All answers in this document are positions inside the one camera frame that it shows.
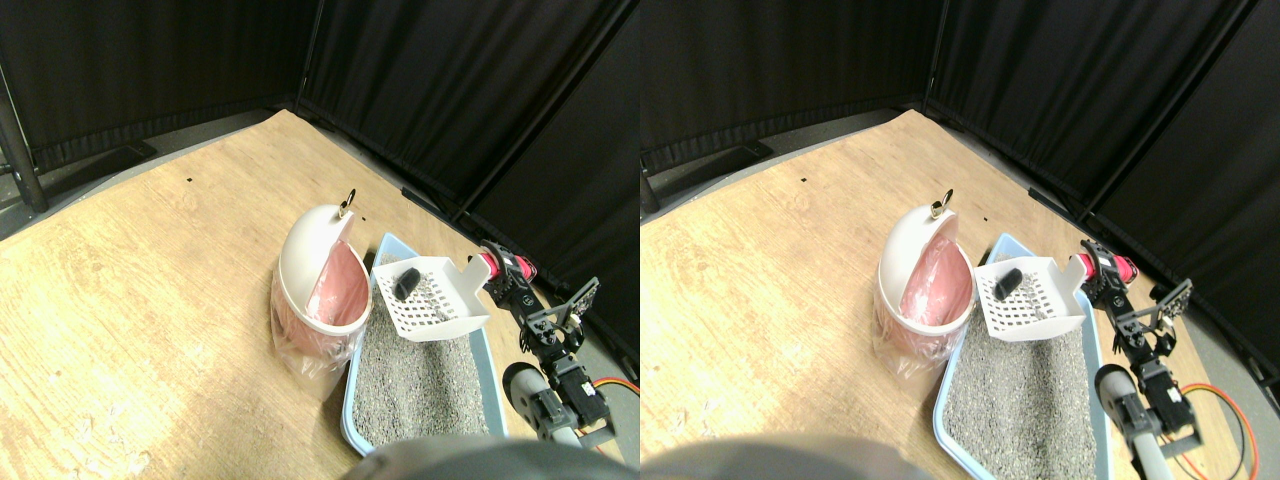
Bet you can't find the white scoop with red handle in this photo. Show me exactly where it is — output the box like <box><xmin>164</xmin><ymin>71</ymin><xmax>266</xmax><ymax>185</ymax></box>
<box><xmin>371</xmin><ymin>250</ymin><xmax>538</xmax><ymax>343</ymax></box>
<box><xmin>974</xmin><ymin>250</ymin><xmax>1141</xmax><ymax>343</ymax></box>

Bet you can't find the black curtain stand foot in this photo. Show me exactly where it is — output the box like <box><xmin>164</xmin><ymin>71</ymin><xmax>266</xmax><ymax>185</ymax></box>
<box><xmin>58</xmin><ymin>143</ymin><xmax>158</xmax><ymax>193</ymax></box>
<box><xmin>645</xmin><ymin>143</ymin><xmax>774</xmax><ymax>187</ymax></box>
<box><xmin>1030</xmin><ymin>185</ymin><xmax>1093</xmax><ymax>223</ymax></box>
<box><xmin>400</xmin><ymin>185</ymin><xmax>463</xmax><ymax>223</ymax></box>

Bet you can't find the blue litter tray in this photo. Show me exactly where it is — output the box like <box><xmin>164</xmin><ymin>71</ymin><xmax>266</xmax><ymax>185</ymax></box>
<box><xmin>341</xmin><ymin>232</ymin><xmax>509</xmax><ymax>456</ymax></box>
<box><xmin>933</xmin><ymin>232</ymin><xmax>1113</xmax><ymax>480</ymax></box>

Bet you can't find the white bin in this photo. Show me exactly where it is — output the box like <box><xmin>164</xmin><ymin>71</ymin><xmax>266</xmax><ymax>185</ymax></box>
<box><xmin>872</xmin><ymin>190</ymin><xmax>976</xmax><ymax>383</ymax></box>
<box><xmin>270</xmin><ymin>190</ymin><xmax>373</xmax><ymax>401</ymax></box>

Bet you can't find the orange wire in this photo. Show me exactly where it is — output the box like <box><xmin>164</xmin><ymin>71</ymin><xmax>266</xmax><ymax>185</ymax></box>
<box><xmin>590</xmin><ymin>376</ymin><xmax>640</xmax><ymax>407</ymax></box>
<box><xmin>1170</xmin><ymin>383</ymin><xmax>1259</xmax><ymax>480</ymax></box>

